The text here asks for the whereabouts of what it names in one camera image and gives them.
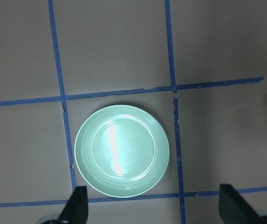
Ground light green round plate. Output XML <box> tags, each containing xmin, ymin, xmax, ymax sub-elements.
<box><xmin>74</xmin><ymin>105</ymin><xmax>170</xmax><ymax>198</ymax></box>

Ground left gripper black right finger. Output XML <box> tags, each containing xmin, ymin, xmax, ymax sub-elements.
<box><xmin>218</xmin><ymin>184</ymin><xmax>264</xmax><ymax>224</ymax></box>

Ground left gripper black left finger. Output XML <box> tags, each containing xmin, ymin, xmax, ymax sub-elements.
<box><xmin>58</xmin><ymin>186</ymin><xmax>88</xmax><ymax>224</ymax></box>

